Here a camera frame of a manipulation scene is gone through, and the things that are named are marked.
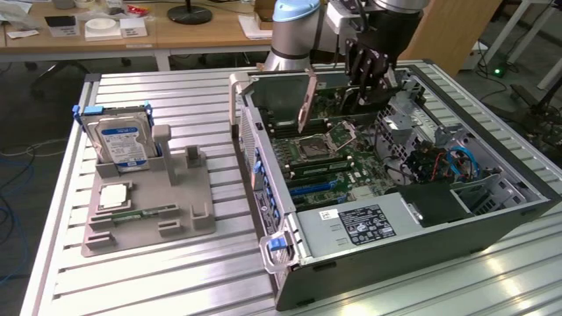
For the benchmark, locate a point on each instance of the green RAM stick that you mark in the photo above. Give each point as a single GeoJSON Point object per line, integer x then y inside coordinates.
{"type": "Point", "coordinates": [141, 214]}

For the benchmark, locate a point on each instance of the black plastic air shroud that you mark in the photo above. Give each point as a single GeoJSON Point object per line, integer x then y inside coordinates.
{"type": "Point", "coordinates": [435, 204]}

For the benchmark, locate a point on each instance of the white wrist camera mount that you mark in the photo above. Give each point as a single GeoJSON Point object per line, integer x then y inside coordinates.
{"type": "Point", "coordinates": [342, 18]}

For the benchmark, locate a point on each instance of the blue expansion slot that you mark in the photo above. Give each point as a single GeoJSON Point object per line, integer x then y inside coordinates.
{"type": "Point", "coordinates": [312, 187]}

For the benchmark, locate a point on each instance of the hard disk with blue bracket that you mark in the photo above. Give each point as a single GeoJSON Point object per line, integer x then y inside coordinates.
{"type": "Point", "coordinates": [124, 145]}

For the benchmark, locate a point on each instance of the silver chipset heat sink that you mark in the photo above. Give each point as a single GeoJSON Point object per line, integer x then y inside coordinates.
{"type": "Point", "coordinates": [361, 194]}

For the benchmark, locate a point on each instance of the clear plastic bag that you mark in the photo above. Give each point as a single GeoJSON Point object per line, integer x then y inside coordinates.
{"type": "Point", "coordinates": [15, 11]}

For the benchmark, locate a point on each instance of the grey plastic parts rack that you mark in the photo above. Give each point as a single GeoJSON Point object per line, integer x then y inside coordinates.
{"type": "Point", "coordinates": [176, 204]}

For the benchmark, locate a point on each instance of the wooden cabinet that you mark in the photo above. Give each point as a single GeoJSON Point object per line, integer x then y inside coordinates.
{"type": "Point", "coordinates": [452, 33]}

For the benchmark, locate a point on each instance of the CPU socket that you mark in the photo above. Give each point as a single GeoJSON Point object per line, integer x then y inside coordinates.
{"type": "Point", "coordinates": [314, 148]}

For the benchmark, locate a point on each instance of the black round lamp base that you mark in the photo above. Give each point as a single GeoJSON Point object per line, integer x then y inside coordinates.
{"type": "Point", "coordinates": [189, 14]}

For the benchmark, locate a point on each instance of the white paper slip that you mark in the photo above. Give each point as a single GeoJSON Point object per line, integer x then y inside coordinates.
{"type": "Point", "coordinates": [22, 33]}

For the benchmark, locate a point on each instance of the grey metal disk bay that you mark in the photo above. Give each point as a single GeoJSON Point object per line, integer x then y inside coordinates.
{"type": "Point", "coordinates": [492, 194]}

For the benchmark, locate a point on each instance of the silver socket cover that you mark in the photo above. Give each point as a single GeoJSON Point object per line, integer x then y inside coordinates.
{"type": "Point", "coordinates": [342, 133]}

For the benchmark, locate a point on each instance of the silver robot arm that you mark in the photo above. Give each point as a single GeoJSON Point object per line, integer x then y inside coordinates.
{"type": "Point", "coordinates": [292, 29]}

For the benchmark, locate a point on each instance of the grey cup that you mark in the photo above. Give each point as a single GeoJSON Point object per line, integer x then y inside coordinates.
{"type": "Point", "coordinates": [65, 4]}

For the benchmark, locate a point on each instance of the perforated metal drive cage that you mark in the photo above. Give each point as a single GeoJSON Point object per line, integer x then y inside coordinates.
{"type": "Point", "coordinates": [409, 125]}

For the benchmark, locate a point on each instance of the small white labelled box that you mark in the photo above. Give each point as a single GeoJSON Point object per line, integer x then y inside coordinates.
{"type": "Point", "coordinates": [132, 28]}

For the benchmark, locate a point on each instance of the wooden desk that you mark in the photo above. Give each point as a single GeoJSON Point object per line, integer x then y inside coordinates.
{"type": "Point", "coordinates": [87, 46]}

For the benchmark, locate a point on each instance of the green motherboard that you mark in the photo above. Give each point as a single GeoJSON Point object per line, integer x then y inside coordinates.
{"type": "Point", "coordinates": [360, 174]}

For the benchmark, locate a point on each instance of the grey power supply unit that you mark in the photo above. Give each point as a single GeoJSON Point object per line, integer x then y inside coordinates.
{"type": "Point", "coordinates": [321, 237]}

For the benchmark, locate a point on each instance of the white box with black lid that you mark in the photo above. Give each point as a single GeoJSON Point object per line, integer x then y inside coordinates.
{"type": "Point", "coordinates": [62, 28]}

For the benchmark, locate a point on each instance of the red package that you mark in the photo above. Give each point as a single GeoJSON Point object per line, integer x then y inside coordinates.
{"type": "Point", "coordinates": [138, 10]}

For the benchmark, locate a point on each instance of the green graphics card with bracket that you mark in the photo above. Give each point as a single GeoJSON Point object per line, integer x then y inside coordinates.
{"type": "Point", "coordinates": [308, 98]}

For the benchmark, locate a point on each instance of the silver CPU chip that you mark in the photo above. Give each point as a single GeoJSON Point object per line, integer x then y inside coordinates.
{"type": "Point", "coordinates": [114, 195]}

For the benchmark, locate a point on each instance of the white round dish box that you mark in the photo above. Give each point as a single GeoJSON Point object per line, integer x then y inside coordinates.
{"type": "Point", "coordinates": [104, 29]}

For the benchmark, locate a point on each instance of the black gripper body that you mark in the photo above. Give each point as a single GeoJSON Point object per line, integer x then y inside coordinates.
{"type": "Point", "coordinates": [397, 33]}

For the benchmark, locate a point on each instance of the white paper stack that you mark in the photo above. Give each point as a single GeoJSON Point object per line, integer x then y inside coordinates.
{"type": "Point", "coordinates": [254, 29]}

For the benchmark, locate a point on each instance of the black floor equipment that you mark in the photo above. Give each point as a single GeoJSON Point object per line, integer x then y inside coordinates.
{"type": "Point", "coordinates": [536, 108]}

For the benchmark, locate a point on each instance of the grey open PC case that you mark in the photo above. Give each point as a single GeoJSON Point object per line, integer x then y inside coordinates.
{"type": "Point", "coordinates": [396, 273]}

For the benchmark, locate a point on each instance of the installed RAM stick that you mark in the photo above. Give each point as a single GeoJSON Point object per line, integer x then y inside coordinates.
{"type": "Point", "coordinates": [321, 167]}

